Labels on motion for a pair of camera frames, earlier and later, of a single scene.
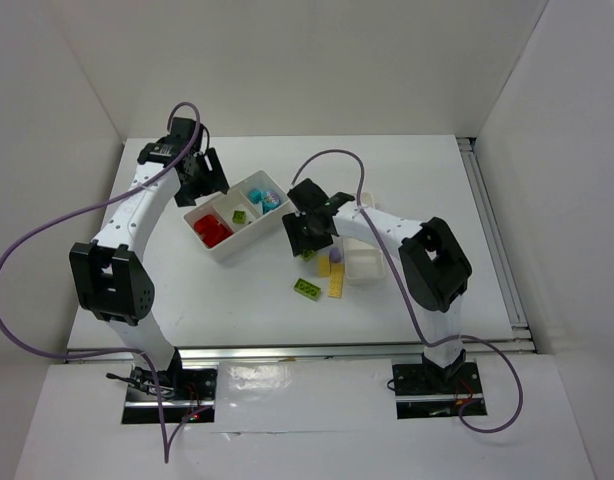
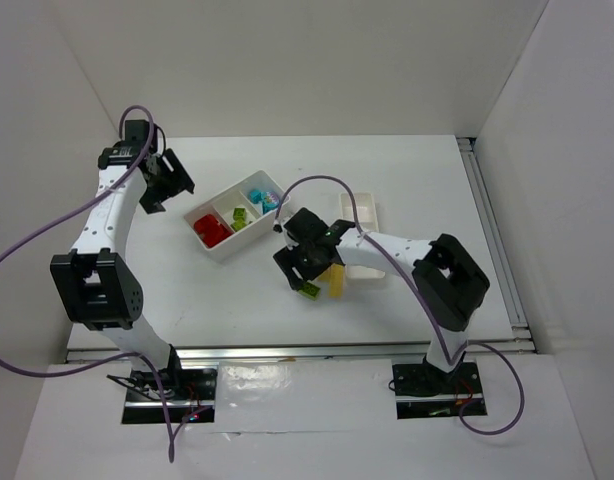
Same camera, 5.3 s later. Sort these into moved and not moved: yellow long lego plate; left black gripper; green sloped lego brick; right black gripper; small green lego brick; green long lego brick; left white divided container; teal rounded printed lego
Moved: green sloped lego brick; left black gripper; right black gripper
Not moved: yellow long lego plate; green long lego brick; left white divided container; teal rounded printed lego; small green lego brick
